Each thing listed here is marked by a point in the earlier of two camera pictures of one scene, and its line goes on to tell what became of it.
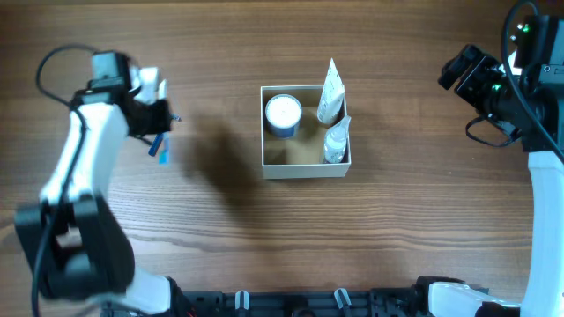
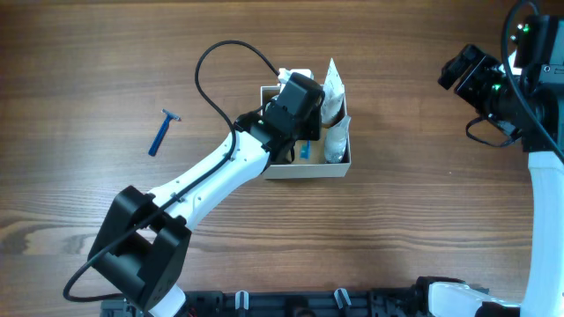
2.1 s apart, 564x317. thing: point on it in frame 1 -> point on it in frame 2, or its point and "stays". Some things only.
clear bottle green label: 336,142 stays
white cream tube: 331,95 stays
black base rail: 384,302 stays
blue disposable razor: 152,151 stays
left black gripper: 154,128 -> 315,126
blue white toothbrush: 164,124 -> 305,151
